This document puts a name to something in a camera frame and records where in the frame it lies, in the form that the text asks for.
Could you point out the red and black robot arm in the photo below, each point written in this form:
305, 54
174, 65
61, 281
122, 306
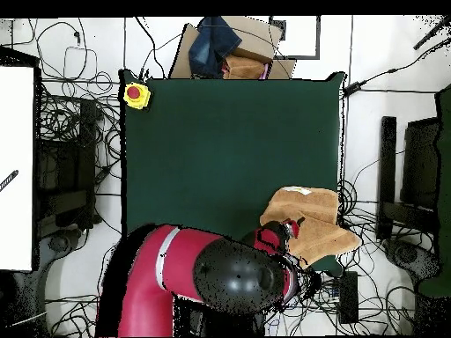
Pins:
148, 281

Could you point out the thin black rectangular frame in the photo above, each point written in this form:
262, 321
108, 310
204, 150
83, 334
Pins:
299, 56

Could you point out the black power adapter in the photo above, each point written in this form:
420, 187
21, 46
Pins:
352, 88

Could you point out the black floor base foot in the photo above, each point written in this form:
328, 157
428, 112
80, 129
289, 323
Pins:
405, 253
58, 243

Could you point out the tan terry towel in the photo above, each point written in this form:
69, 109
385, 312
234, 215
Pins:
317, 232

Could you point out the yellow emergency stop button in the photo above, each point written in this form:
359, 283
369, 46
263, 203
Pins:
141, 102

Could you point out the dark green table cloth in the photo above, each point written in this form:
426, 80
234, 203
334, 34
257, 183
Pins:
211, 158

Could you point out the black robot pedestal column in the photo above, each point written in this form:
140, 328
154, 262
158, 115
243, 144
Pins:
197, 320

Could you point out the black floor stand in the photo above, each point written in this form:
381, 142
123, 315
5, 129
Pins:
88, 158
387, 158

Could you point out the striped black rod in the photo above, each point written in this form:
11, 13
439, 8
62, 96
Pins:
8, 180

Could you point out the blue denim jeans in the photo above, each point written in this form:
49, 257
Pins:
211, 45

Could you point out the black power strip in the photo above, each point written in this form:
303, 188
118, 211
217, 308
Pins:
348, 299

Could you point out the orange folded cloth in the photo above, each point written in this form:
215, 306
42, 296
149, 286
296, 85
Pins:
243, 68

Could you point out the brown cardboard box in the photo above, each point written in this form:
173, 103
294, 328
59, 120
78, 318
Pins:
257, 38

